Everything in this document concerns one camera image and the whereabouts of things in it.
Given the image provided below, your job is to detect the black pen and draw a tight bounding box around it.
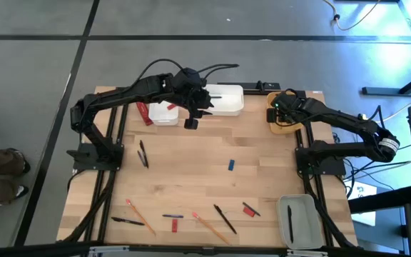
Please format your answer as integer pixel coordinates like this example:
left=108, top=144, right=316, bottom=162
left=139, top=139, right=150, bottom=169
left=111, top=216, right=146, bottom=226
left=286, top=204, right=294, bottom=244
left=213, top=203, right=238, bottom=235

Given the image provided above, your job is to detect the yellow plastic bin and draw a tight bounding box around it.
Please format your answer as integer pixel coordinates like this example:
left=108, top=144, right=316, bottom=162
left=266, top=91, right=305, bottom=136

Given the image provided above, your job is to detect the black floor cable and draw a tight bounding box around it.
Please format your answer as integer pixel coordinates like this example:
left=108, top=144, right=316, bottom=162
left=344, top=156, right=411, bottom=181

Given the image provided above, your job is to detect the white paper sheet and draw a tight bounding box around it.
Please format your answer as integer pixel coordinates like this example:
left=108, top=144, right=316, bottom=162
left=344, top=180, right=378, bottom=226

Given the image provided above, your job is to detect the small white plastic bin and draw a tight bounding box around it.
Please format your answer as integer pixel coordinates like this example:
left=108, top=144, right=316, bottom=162
left=148, top=101, right=180, bottom=127

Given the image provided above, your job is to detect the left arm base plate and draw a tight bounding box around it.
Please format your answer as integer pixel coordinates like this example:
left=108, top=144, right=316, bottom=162
left=66, top=142, right=125, bottom=171

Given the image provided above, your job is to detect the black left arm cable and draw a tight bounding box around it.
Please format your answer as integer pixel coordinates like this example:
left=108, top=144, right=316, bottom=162
left=133, top=59, right=240, bottom=94

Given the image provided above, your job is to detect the black front crossbar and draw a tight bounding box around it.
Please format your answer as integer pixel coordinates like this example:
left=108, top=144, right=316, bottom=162
left=0, top=241, right=411, bottom=257

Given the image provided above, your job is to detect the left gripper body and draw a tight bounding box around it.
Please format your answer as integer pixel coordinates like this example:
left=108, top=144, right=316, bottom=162
left=188, top=87, right=208, bottom=111

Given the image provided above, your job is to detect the black stand leg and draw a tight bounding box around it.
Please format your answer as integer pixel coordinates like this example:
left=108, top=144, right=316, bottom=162
left=362, top=66, right=411, bottom=97

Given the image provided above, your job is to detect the black mounting bar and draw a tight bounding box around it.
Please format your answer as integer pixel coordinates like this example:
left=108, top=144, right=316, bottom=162
left=218, top=81, right=281, bottom=91

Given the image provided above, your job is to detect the black cart frame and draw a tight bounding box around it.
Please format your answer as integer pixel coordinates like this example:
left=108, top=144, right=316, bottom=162
left=347, top=184, right=411, bottom=257

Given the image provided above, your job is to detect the dark crayon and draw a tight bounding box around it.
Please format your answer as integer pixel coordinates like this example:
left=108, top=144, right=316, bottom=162
left=241, top=201, right=261, bottom=217

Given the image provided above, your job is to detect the large white plastic bin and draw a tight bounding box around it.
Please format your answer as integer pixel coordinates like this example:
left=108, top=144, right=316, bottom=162
left=205, top=84, right=245, bottom=117

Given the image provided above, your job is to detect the grey plastic bin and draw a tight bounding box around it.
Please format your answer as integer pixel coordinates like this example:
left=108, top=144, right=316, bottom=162
left=275, top=193, right=325, bottom=250

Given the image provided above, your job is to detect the orange pencil pink eraser cap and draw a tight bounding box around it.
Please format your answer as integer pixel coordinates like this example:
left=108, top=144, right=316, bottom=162
left=191, top=211, right=231, bottom=246
left=125, top=198, right=157, bottom=236

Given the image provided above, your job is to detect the beige floor cable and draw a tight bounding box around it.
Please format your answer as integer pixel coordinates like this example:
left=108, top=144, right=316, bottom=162
left=322, top=0, right=383, bottom=31
left=383, top=87, right=411, bottom=124

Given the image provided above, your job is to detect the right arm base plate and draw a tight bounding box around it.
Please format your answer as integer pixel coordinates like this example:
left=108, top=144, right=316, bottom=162
left=295, top=146, right=346, bottom=176

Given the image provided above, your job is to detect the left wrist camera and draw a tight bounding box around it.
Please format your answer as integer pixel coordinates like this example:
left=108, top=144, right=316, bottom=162
left=183, top=109, right=200, bottom=131

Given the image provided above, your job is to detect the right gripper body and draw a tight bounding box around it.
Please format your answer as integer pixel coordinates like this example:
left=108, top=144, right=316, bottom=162
left=271, top=93, right=301, bottom=122

